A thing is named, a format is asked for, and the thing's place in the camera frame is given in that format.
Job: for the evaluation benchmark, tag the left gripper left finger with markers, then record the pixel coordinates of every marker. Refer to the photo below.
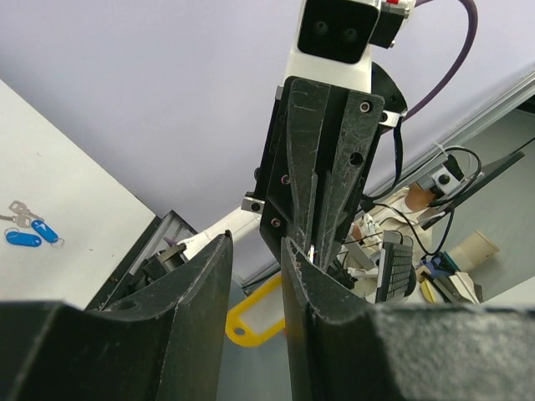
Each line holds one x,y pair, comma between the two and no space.
163,342

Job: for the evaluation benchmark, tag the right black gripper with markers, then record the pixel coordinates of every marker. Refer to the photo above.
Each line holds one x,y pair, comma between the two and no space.
319,149

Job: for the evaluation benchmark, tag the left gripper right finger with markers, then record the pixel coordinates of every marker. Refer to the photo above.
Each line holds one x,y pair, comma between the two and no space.
341,347

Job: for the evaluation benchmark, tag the yellow key tag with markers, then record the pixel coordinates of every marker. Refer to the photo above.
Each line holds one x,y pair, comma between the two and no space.
259,317

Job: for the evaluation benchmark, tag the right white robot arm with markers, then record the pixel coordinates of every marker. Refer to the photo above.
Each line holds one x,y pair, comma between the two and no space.
244,220

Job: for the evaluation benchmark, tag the silver keys on table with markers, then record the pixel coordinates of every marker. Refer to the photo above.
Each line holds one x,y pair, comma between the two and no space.
21,215

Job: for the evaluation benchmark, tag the blue key tag right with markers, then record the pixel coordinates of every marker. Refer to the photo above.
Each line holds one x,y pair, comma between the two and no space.
47,233

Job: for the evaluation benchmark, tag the blue key tag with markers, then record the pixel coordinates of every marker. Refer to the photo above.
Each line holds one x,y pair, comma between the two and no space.
19,238
47,233

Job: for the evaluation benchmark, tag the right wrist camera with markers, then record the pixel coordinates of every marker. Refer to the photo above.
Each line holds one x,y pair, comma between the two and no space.
334,38

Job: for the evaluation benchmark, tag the aluminium frame rail right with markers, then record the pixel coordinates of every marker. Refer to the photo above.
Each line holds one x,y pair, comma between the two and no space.
422,148

